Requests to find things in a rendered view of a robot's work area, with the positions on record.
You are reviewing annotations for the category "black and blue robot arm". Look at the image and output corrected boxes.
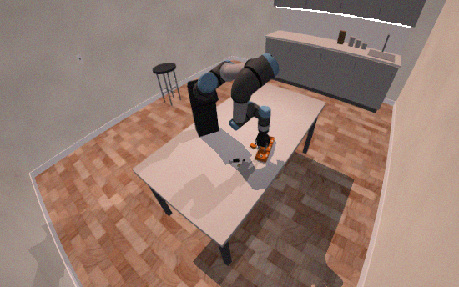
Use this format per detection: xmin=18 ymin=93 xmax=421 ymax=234
xmin=193 ymin=53 xmax=279 ymax=132

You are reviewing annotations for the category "orange rack of bins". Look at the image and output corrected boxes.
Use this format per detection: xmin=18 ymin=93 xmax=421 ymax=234
xmin=255 ymin=137 xmax=275 ymax=162

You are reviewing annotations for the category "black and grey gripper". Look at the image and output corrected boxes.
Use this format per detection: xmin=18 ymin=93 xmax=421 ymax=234
xmin=255 ymin=130 xmax=270 ymax=151

